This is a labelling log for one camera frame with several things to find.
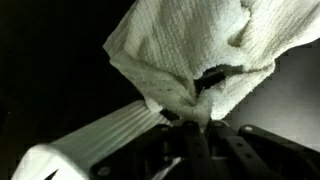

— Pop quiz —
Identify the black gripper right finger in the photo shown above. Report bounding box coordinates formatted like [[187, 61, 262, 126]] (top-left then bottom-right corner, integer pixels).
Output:
[[207, 121, 284, 180]]

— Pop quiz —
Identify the white storage box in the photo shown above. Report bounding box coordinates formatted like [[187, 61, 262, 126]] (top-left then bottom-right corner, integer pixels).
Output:
[[11, 100, 169, 180]]

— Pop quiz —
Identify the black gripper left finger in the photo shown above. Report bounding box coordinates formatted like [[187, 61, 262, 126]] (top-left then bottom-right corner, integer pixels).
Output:
[[182, 121, 216, 180]]

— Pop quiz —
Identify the white cloth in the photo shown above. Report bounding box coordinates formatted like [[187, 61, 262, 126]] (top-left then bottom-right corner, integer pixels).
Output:
[[103, 0, 320, 124]]

